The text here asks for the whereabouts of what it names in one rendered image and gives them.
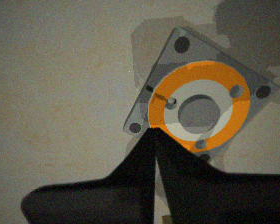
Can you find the orange round plate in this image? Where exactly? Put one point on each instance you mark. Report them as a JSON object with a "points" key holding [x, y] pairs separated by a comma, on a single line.
{"points": [[214, 79]]}

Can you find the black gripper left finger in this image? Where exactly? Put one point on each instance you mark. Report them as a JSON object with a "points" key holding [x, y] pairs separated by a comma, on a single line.
{"points": [[125, 196]]}

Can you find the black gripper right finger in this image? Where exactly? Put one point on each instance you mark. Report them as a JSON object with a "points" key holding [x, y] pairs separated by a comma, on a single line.
{"points": [[197, 192]]}

